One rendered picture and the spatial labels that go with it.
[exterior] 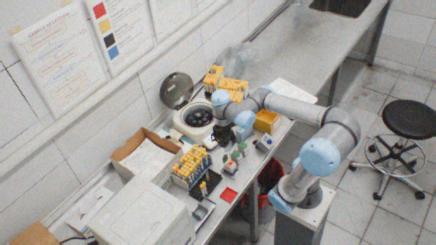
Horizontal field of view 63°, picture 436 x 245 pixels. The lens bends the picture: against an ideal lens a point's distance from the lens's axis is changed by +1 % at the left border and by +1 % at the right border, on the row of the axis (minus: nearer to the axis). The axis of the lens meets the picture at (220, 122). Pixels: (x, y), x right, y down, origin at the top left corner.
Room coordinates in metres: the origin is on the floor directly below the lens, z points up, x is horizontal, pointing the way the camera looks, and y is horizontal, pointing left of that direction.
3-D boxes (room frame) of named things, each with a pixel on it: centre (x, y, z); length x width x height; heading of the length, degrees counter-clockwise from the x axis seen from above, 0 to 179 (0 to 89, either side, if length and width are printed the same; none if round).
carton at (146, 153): (1.14, 0.39, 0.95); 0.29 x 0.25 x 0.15; 50
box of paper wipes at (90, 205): (0.92, 0.65, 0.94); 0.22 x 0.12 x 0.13; 144
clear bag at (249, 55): (2.00, -0.23, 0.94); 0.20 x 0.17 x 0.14; 114
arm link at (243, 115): (0.98, -0.09, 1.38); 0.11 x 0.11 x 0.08; 41
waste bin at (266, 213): (1.34, -0.20, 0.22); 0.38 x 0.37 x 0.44; 140
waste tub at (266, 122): (1.37, -0.26, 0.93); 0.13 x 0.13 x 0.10; 49
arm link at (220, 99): (1.04, -0.01, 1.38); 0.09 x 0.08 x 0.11; 41
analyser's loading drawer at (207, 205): (0.81, 0.15, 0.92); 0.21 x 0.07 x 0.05; 140
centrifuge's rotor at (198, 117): (1.39, 0.12, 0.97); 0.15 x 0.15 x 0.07
